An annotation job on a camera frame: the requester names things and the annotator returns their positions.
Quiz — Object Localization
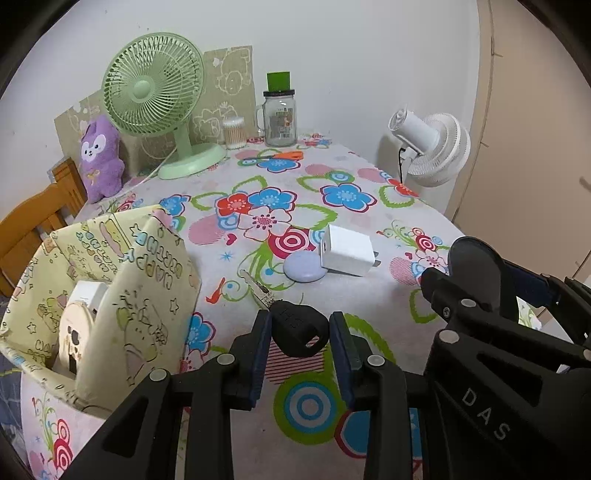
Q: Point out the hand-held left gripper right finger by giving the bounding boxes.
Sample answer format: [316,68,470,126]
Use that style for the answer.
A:
[329,311,432,480]

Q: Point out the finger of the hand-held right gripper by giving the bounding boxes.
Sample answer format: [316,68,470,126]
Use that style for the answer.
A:
[420,236,591,480]
[501,261,591,352]

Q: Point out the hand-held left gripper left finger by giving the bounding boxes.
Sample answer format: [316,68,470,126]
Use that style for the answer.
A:
[62,310,273,480]

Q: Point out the black headed key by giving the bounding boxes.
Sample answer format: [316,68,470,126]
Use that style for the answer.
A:
[239,269,329,358]

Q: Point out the yellow cartoon printed box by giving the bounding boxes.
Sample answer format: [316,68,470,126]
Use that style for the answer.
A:
[0,206,202,418]

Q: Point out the white rectangular plastic device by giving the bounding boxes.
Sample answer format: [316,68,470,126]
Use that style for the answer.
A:
[69,281,110,319]

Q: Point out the floral tablecloth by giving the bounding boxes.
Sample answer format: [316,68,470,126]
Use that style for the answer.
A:
[21,134,546,480]

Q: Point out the lavender round disc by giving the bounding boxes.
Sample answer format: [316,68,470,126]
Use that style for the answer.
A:
[283,250,326,282]

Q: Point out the white charger adapter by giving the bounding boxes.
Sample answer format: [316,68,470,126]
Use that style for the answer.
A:
[320,224,382,278]

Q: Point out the beige door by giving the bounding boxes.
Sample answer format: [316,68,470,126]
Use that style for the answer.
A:
[445,0,591,287]

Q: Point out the white standing fan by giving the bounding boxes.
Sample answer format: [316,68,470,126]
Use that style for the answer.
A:
[379,108,472,188]

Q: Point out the white round cartoon device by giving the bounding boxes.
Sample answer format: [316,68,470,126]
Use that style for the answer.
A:
[58,302,100,381]

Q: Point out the cotton swab container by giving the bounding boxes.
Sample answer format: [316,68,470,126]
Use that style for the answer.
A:
[223,117,247,150]

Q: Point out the glass jar with green cap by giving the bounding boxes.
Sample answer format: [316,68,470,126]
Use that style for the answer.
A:
[255,71,298,147]

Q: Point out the purple plush toy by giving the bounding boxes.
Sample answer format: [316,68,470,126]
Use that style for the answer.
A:
[78,115,125,204]

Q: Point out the grey plaid cloth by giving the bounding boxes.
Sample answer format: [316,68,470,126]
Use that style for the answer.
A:
[0,353,23,439]

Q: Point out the wooden chair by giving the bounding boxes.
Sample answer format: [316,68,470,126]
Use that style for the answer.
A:
[0,157,88,296]

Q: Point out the cartoon printed backing board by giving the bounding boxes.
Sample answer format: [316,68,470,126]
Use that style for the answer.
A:
[54,45,257,176]

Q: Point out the green desk fan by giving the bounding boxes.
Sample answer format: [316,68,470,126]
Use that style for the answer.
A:
[102,32,228,181]

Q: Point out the orange handled scissors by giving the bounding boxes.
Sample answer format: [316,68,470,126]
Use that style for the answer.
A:
[242,150,304,162]

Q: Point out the white fan cable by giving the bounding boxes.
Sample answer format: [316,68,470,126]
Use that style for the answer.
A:
[108,148,178,204]

